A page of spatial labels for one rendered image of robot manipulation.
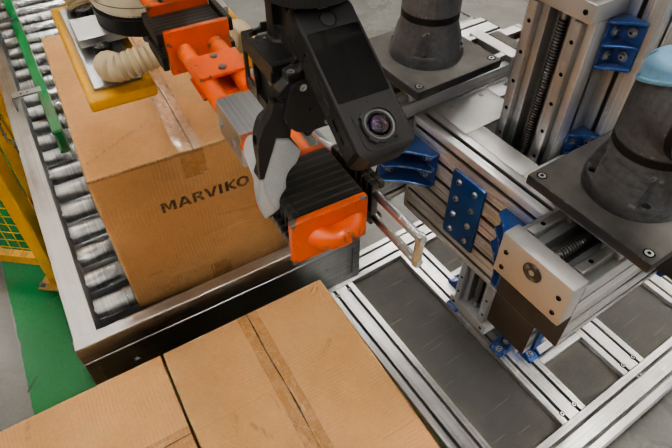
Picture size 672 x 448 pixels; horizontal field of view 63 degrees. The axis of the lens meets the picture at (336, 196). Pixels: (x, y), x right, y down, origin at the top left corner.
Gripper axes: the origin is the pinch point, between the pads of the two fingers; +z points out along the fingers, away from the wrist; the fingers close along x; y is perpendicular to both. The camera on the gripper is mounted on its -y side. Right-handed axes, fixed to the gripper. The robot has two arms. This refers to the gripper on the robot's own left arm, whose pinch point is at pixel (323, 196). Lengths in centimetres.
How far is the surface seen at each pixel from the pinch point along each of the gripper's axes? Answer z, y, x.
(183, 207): 47, 53, 5
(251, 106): -1.3, 14.2, 0.9
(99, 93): 11.4, 45.0, 13.3
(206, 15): -1.4, 35.5, -1.9
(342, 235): -0.5, -5.3, 1.0
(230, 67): -1.2, 22.6, -0.1
